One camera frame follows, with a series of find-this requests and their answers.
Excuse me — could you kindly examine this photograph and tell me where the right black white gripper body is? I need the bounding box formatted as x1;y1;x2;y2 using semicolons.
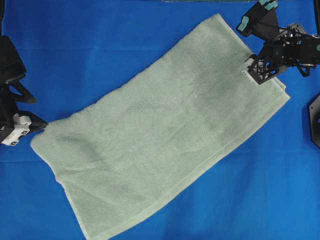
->
245;23;310;85

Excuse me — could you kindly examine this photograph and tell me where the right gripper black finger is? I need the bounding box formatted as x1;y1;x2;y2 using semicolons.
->
251;0;279;40
236;15;257;37

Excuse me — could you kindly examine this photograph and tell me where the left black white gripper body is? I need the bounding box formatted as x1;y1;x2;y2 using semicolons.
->
0;36;31;146

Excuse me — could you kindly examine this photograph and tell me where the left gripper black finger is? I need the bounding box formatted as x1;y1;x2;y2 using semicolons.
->
11;81;37;104
18;110;48;133

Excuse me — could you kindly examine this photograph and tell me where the sage green bath towel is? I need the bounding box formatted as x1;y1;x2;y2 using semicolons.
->
30;14;290;240

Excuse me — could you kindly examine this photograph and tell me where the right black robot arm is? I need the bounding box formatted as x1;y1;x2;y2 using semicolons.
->
236;0;320;85

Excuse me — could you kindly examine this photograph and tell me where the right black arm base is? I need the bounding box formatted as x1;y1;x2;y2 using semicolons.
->
302;93;320;152

